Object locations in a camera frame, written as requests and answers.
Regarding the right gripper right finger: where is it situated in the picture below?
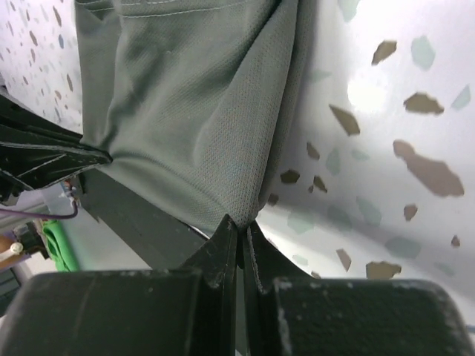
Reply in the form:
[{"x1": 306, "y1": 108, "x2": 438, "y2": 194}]
[{"x1": 243, "y1": 224, "x2": 471, "y2": 355}]

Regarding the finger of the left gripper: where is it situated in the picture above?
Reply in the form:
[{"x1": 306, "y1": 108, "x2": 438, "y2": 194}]
[
  {"x1": 1, "y1": 96, "x2": 85, "y2": 148},
  {"x1": 1, "y1": 142, "x2": 112, "y2": 204}
]

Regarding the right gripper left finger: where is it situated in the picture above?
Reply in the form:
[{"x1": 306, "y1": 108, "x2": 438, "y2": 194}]
[{"x1": 1, "y1": 217, "x2": 238, "y2": 355}]

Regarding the dark grey t-shirt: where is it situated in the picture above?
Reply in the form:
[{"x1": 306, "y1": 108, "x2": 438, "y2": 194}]
[{"x1": 74, "y1": 1, "x2": 316, "y2": 231}]

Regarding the green object at edge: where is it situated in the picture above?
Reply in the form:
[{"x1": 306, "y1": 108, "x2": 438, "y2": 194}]
[{"x1": 42, "y1": 220, "x2": 81, "y2": 272}]

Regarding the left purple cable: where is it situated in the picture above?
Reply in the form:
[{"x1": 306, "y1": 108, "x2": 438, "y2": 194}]
[{"x1": 0, "y1": 200, "x2": 80, "y2": 221}]

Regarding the aluminium rail frame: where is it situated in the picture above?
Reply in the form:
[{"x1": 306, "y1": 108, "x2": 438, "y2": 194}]
[{"x1": 0, "y1": 185, "x2": 75, "y2": 238}]

